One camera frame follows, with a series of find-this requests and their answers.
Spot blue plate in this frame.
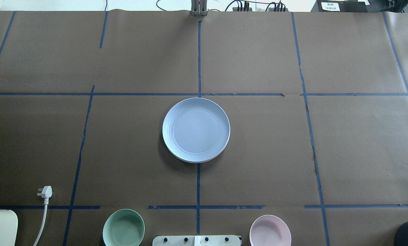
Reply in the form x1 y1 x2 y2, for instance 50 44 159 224
162 98 231 163

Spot pink plate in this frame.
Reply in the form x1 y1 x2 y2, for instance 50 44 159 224
177 137 230 163

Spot pink bowl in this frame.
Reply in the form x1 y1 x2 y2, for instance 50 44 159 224
249 215 292 246

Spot green bowl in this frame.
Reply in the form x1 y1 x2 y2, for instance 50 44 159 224
102 209 145 246

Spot black box with label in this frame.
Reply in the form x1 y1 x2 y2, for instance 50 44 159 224
310 0 368 13

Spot white toaster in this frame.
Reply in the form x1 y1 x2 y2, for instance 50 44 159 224
0 209 18 246

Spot aluminium camera post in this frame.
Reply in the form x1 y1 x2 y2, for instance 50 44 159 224
191 0 208 16

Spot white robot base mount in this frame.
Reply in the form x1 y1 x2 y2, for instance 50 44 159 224
152 235 242 246

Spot white power plug cable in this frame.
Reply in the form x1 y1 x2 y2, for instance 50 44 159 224
32 186 53 246

